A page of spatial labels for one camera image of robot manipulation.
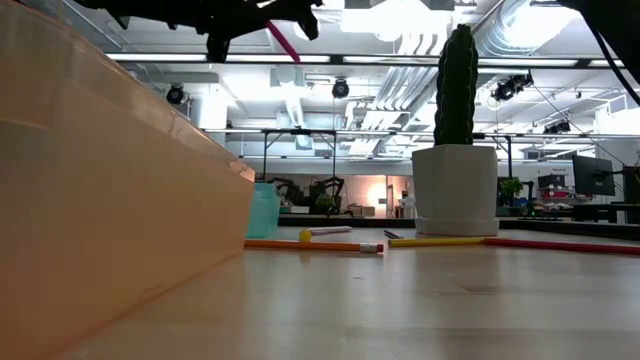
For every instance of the silver ventilation duct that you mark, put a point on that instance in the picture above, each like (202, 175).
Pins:
(505, 35)

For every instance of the green potted plant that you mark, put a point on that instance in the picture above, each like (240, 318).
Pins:
(511, 189)

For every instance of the black aluminium table frame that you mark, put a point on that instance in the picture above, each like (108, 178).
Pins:
(350, 221)

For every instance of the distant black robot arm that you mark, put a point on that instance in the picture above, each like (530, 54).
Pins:
(327, 187)
(290, 190)

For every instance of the black office desk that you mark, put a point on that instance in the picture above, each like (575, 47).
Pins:
(600, 210)

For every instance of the yellow pencil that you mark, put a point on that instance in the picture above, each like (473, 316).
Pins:
(435, 242)

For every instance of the long linear ceiling light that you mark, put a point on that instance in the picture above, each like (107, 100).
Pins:
(525, 62)

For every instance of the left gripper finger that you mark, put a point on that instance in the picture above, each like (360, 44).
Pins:
(310, 20)
(250, 12)

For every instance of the red pencil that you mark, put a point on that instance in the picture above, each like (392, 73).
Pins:
(550, 245)

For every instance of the distant black frame stand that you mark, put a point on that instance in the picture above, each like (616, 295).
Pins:
(300, 132)

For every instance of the black pen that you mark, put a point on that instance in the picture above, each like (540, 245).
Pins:
(394, 234)

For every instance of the white marker with yellow cap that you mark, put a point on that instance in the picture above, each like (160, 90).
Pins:
(330, 230)

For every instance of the black ceiling camera cluster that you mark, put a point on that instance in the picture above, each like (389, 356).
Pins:
(510, 87)

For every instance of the white plant pot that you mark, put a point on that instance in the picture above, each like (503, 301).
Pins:
(455, 190)

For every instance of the orange pencil with eraser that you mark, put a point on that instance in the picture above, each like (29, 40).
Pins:
(310, 245)

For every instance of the hot pink pen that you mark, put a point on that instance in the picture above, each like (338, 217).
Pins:
(285, 42)

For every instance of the black computer monitor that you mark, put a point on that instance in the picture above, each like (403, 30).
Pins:
(592, 175)

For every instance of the orange translucent plastic tray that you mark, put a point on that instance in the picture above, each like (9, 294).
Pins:
(100, 200)

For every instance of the green translucent plastic tray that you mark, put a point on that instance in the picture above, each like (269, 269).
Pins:
(262, 210)

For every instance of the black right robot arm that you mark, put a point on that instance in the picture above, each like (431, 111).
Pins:
(620, 30)

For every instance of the black ceiling track lights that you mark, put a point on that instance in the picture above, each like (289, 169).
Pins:
(557, 127)

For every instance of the dark green cactus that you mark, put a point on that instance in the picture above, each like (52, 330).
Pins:
(456, 85)

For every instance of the small green plant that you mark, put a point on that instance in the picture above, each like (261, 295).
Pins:
(325, 202)

